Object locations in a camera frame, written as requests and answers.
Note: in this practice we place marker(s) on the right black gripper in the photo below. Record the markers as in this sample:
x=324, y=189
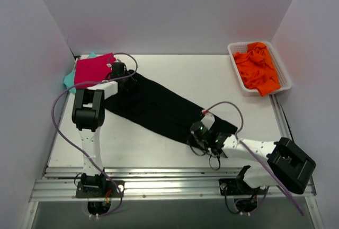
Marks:
x=193, y=139

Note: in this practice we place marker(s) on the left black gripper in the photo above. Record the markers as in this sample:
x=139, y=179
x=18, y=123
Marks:
x=130, y=78

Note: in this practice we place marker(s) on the black t-shirt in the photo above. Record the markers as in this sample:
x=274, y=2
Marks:
x=157, y=109

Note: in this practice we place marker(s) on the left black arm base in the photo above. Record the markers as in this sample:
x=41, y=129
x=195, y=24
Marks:
x=98, y=191

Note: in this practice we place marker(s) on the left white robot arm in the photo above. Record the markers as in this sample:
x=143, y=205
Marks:
x=88, y=115

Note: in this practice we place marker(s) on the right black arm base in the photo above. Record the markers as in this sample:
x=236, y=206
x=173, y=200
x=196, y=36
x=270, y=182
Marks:
x=240, y=199

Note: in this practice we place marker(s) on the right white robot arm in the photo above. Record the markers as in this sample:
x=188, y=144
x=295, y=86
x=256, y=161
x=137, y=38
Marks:
x=284, y=163

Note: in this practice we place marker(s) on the folded pink t-shirt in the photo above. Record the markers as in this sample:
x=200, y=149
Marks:
x=93, y=69

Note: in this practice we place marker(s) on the folded teal t-shirt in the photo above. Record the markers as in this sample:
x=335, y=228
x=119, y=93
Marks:
x=69, y=79

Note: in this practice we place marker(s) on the crumpled orange t-shirt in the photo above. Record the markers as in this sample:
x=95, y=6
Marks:
x=256, y=69

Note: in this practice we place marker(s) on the white plastic basket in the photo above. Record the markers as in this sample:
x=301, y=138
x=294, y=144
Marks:
x=283, y=75

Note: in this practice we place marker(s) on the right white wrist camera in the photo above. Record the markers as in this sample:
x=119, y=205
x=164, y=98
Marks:
x=208, y=119

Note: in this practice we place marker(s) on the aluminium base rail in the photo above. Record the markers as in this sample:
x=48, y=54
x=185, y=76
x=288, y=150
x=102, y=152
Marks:
x=57, y=184

